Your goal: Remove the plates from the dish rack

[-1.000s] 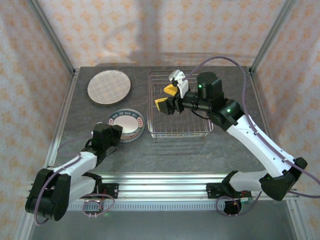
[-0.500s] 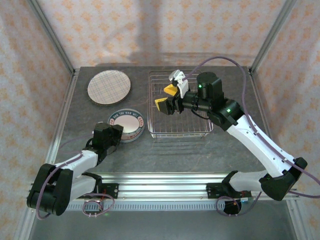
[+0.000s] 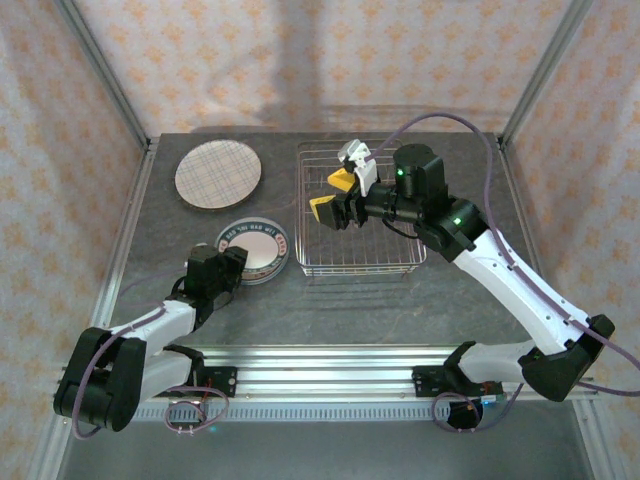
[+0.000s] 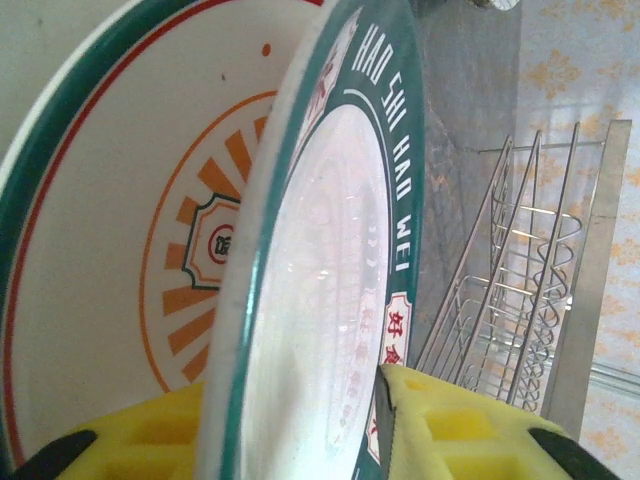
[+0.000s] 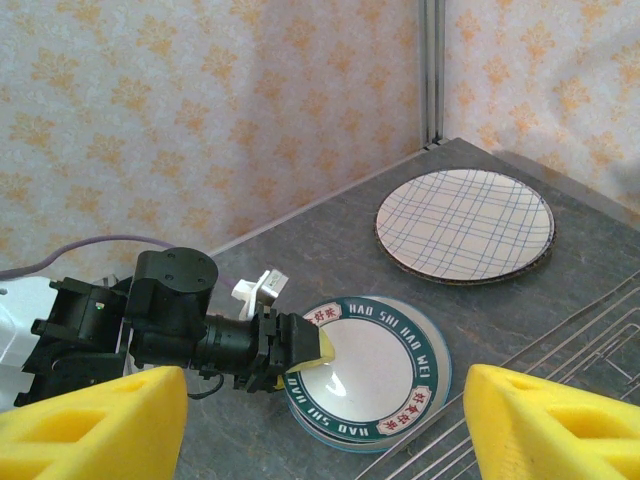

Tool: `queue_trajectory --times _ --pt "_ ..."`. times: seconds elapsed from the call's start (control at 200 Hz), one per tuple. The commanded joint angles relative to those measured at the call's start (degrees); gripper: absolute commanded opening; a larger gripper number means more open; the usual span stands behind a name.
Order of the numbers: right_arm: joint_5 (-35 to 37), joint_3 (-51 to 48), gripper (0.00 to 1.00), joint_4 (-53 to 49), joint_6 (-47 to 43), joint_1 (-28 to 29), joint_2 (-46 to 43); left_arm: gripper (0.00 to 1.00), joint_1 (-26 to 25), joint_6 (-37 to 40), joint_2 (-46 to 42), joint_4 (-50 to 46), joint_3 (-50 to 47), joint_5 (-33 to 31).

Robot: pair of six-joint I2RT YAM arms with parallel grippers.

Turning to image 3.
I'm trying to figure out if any teal rimmed lettered plate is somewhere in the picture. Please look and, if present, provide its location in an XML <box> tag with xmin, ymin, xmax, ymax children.
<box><xmin>214</xmin><ymin>217</ymin><xmax>291</xmax><ymax>285</ymax></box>

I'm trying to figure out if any brown speckled plate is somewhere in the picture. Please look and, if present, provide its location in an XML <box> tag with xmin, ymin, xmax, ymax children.
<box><xmin>174</xmin><ymin>187</ymin><xmax>262</xmax><ymax>215</ymax></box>

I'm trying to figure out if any plaid lined plate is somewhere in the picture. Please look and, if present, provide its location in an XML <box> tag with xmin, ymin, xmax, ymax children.
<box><xmin>174</xmin><ymin>139</ymin><xmax>263</xmax><ymax>209</ymax></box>

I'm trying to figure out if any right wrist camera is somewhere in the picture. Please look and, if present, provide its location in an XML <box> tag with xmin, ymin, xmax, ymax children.
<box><xmin>336</xmin><ymin>139</ymin><xmax>380</xmax><ymax>197</ymax></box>

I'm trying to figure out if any wire dish rack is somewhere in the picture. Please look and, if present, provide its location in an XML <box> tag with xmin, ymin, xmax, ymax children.
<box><xmin>295</xmin><ymin>140</ymin><xmax>429</xmax><ymax>277</ymax></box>

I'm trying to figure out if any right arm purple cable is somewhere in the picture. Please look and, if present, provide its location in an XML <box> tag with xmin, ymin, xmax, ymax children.
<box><xmin>367</xmin><ymin>113</ymin><xmax>640</xmax><ymax>434</ymax></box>

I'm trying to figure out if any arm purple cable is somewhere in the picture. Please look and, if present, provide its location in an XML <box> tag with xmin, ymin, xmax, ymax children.
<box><xmin>72</xmin><ymin>269</ymin><xmax>231</xmax><ymax>440</ymax></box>
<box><xmin>367</xmin><ymin>113</ymin><xmax>640</xmax><ymax>434</ymax></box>

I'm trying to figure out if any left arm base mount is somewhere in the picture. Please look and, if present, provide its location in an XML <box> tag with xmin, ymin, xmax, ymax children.
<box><xmin>147</xmin><ymin>366</ymin><xmax>239</xmax><ymax>400</ymax></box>

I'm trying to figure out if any aluminium rail frame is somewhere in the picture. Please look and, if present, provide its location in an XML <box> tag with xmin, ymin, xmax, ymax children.
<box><xmin>52</xmin><ymin>344</ymin><xmax>601</xmax><ymax>406</ymax></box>

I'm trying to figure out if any slotted cable duct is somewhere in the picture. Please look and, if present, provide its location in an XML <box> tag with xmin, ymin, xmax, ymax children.
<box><xmin>72</xmin><ymin>405</ymin><xmax>586</xmax><ymax>422</ymax></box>

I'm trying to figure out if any aluminium corner post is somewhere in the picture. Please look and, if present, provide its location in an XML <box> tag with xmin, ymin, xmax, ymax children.
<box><xmin>497</xmin><ymin>0</ymin><xmax>596</xmax><ymax>146</ymax></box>
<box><xmin>52</xmin><ymin>0</ymin><xmax>154</xmax><ymax>151</ymax></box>

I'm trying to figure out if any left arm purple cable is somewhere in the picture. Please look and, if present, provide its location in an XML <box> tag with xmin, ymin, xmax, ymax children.
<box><xmin>72</xmin><ymin>269</ymin><xmax>231</xmax><ymax>440</ymax></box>

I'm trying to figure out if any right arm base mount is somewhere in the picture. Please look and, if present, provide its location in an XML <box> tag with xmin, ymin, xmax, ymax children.
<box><xmin>412</xmin><ymin>364</ymin><xmax>504</xmax><ymax>400</ymax></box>

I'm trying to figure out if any aluminium frame leg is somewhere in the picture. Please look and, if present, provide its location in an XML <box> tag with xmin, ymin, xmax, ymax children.
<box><xmin>572</xmin><ymin>399</ymin><xmax>609</xmax><ymax>480</ymax></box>
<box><xmin>29</xmin><ymin>399</ymin><xmax>76</xmax><ymax>480</ymax></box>

